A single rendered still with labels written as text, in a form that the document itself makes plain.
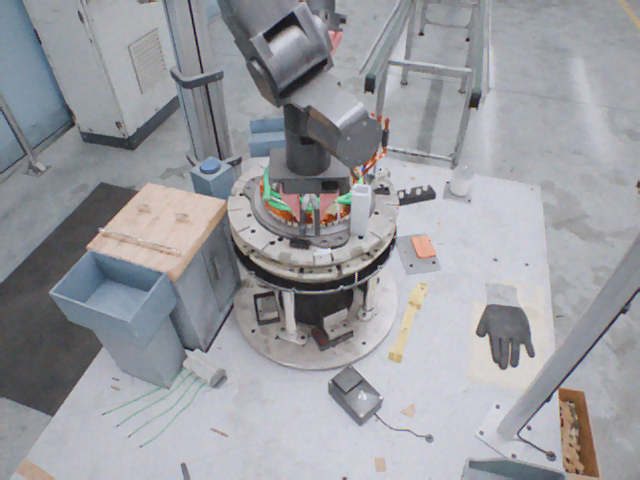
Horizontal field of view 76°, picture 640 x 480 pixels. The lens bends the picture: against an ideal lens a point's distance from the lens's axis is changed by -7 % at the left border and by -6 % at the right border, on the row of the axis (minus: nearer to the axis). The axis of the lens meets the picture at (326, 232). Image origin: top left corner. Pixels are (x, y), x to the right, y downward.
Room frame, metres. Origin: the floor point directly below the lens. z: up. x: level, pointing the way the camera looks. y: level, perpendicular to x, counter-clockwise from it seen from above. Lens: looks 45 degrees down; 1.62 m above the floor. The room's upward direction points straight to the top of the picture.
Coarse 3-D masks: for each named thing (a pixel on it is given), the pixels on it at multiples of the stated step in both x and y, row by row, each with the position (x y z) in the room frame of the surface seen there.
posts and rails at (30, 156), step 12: (0, 96) 2.22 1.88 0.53; (12, 120) 2.21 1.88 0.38; (72, 120) 2.61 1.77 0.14; (60, 132) 2.48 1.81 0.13; (24, 144) 2.20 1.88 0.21; (48, 144) 2.35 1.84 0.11; (24, 156) 2.18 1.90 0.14; (12, 168) 2.06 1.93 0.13; (36, 168) 2.20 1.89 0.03; (0, 180) 1.96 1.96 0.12
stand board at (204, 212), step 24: (144, 192) 0.68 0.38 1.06; (168, 192) 0.68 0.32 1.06; (192, 192) 0.68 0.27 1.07; (120, 216) 0.61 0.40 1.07; (144, 216) 0.61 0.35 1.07; (168, 216) 0.61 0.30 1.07; (192, 216) 0.61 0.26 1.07; (216, 216) 0.61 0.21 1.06; (96, 240) 0.54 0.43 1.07; (120, 240) 0.54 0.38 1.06; (168, 240) 0.54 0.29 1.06; (192, 240) 0.54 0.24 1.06; (144, 264) 0.49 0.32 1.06; (168, 264) 0.49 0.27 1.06
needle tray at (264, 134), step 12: (252, 120) 0.97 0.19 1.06; (264, 120) 0.97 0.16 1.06; (276, 120) 0.97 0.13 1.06; (252, 132) 0.97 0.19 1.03; (264, 132) 0.97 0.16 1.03; (276, 132) 0.97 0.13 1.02; (252, 144) 0.86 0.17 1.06; (264, 144) 0.87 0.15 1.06; (276, 144) 0.87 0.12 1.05; (252, 156) 0.86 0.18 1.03; (264, 156) 0.87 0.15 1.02
